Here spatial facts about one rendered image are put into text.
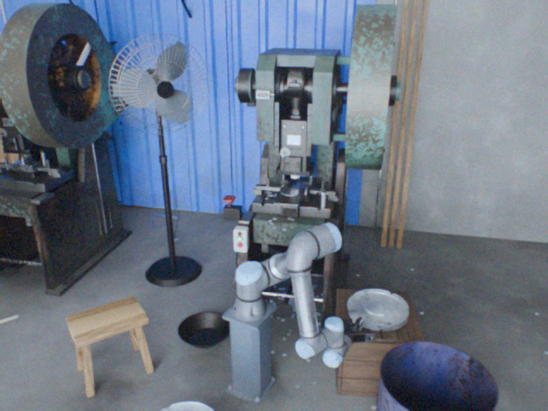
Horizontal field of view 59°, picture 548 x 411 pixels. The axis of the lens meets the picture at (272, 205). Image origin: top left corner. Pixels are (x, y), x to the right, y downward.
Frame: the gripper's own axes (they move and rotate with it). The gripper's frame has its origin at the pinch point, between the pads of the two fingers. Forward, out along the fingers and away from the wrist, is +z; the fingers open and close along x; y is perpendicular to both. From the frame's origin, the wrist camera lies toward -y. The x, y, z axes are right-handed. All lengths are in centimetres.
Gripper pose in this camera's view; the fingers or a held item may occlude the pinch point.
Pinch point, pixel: (363, 318)
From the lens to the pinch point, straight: 232.6
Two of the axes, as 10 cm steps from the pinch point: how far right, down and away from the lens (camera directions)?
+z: 4.8, -3.0, 8.2
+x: -0.3, 9.3, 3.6
